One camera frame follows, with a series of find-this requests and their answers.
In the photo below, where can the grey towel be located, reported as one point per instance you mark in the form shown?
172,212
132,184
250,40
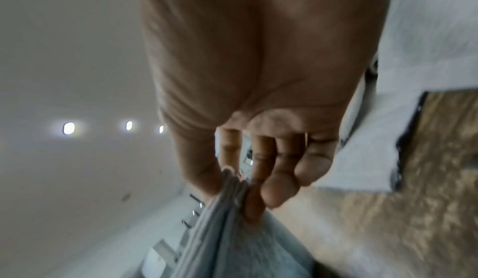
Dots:
224,241

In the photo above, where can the black bed frame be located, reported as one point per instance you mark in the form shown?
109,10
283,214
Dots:
407,141

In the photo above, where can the person's right hand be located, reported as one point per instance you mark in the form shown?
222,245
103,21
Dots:
254,64

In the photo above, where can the white bed sheet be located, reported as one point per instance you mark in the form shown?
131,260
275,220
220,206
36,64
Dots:
418,34

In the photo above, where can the white wall fixture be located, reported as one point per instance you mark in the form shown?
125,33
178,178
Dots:
160,259

